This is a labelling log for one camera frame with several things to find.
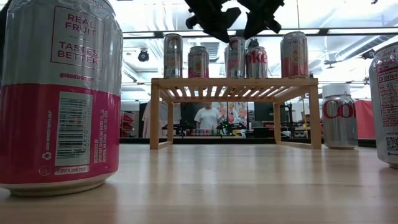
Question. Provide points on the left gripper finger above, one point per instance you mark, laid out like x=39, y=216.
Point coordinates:
x=192, y=21
x=225, y=29

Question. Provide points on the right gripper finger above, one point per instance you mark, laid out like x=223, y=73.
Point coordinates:
x=273, y=25
x=253, y=26

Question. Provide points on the slim can with black lid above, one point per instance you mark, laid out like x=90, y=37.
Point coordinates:
x=173, y=56
x=236, y=62

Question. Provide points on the pink silver Spindrift can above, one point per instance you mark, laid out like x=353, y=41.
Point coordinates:
x=62, y=124
x=198, y=62
x=294, y=56

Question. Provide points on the silver Diet Coke can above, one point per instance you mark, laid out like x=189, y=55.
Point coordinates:
x=256, y=63
x=387, y=109
x=339, y=130

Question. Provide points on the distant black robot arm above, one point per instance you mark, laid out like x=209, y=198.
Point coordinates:
x=180, y=127
x=231, y=127

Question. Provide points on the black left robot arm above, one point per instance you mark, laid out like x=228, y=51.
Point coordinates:
x=2, y=31

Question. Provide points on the wooden slatted shelf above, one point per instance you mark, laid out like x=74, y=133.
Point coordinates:
x=236, y=83

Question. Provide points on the black hanging device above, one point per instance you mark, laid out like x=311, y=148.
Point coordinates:
x=253, y=43

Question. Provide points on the black overhead crossbar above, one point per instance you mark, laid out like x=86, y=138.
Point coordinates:
x=342, y=31

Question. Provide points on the floral hanging garment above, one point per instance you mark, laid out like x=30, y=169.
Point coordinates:
x=237, y=112

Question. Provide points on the black monitor screen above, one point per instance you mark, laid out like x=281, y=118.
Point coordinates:
x=264, y=112

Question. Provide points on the dark hanging garment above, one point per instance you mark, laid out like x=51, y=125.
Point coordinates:
x=188, y=110

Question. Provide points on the person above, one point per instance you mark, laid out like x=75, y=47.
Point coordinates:
x=207, y=117

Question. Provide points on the white cylinder container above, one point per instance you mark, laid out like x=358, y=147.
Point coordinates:
x=335, y=90

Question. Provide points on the black distant stand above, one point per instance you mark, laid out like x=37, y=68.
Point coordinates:
x=289, y=118

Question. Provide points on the black ceiling device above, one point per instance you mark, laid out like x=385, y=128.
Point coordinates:
x=368, y=54

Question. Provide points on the white hanging T-shirt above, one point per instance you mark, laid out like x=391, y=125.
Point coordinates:
x=163, y=118

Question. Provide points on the distant can cluster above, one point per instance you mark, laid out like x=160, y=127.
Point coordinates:
x=202, y=132

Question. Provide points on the red folded stack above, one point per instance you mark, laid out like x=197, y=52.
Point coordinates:
x=128, y=119

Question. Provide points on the red cloth panel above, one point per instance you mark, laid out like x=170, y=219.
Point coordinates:
x=365, y=119

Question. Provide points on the black dome ceiling camera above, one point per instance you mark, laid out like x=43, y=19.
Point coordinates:
x=143, y=56

